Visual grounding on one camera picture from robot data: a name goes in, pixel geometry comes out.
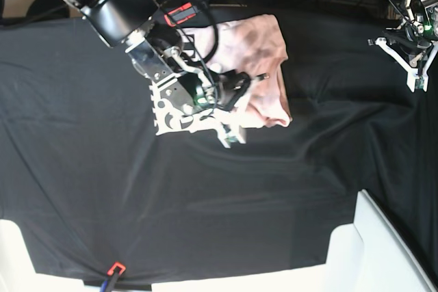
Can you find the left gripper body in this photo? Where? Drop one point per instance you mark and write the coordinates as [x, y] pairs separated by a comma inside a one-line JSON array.
[[410, 44]]

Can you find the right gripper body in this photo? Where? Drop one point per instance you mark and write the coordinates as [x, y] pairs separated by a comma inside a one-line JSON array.
[[212, 97]]

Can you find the pink T-shirt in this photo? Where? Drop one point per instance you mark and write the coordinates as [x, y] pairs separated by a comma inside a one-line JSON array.
[[255, 46]]

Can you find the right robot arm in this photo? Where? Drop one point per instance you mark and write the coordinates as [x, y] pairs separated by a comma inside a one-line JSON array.
[[186, 95]]

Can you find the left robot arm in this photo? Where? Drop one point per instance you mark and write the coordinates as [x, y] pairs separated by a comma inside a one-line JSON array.
[[415, 13]]

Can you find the red black clamp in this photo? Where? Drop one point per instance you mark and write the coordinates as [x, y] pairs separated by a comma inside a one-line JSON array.
[[181, 14]]

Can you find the black table cloth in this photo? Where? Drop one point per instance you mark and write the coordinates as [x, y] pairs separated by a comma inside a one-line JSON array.
[[89, 183]]

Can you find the red blue front clamp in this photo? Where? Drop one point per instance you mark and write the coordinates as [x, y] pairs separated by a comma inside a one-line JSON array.
[[113, 276]]

